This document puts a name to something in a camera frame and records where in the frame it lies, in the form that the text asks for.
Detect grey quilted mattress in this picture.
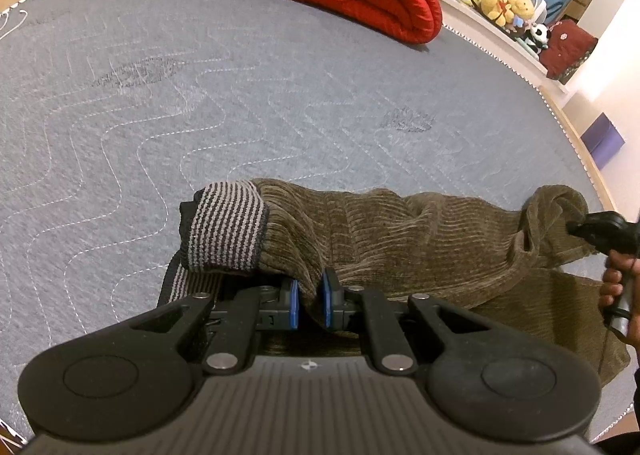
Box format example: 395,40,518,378
0,0,636,441

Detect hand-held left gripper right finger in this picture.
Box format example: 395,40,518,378
320,268,490,374

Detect brown and yellow bear plush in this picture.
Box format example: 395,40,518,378
479,0,511,27

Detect purple box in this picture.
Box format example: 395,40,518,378
582,115,626,169

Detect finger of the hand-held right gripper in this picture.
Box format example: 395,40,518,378
567,210,640,256

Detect white window ledge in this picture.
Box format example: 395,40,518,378
436,0,573,96

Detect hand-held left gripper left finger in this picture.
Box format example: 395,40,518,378
129,280,301,376

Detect maroon cushion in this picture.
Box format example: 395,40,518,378
538,19,599,84

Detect panda plush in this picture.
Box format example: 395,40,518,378
525,22,551,53

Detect person's right hand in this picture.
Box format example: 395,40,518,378
599,251,640,351

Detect olive corduroy pants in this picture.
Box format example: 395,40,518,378
157,178,632,389

